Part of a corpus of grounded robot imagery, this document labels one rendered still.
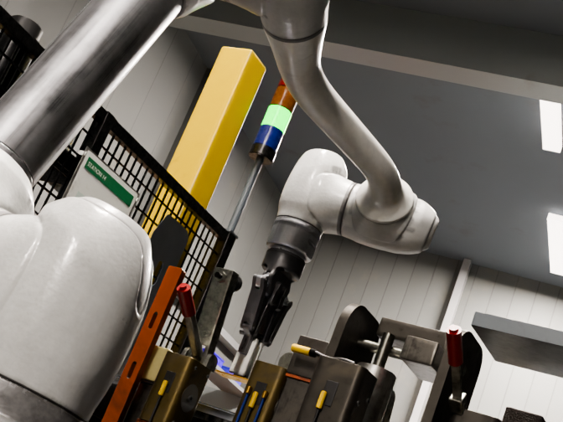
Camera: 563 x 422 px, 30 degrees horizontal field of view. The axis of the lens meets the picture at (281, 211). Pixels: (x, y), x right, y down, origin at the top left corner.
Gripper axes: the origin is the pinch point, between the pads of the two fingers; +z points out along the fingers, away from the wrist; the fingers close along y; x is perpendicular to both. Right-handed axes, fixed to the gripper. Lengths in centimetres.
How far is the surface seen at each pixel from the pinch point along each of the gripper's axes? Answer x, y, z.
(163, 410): -1.3, -20.1, 15.7
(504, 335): -55, -39, -3
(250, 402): -17.2, -23.9, 11.1
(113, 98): 374, 343, -218
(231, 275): -1.7, -17.4, -9.0
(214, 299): 0.0, -16.7, -4.5
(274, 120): 55, 60, -77
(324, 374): -31.5, -33.1, 6.1
